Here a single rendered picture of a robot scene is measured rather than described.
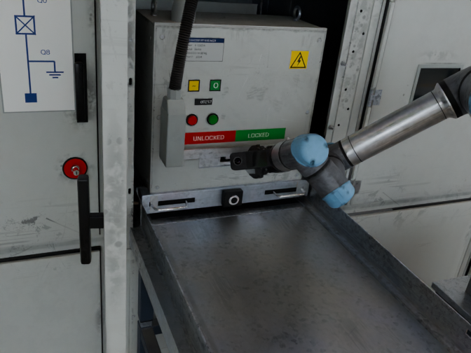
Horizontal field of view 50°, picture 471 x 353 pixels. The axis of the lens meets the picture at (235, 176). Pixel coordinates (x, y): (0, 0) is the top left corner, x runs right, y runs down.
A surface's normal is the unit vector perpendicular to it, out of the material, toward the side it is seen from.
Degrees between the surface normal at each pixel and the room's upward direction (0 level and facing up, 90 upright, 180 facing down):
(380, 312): 0
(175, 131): 90
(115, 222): 90
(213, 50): 90
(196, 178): 90
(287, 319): 0
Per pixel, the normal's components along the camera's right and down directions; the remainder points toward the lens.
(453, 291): 0.10, -0.90
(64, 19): 0.37, 0.44
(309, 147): 0.39, -0.07
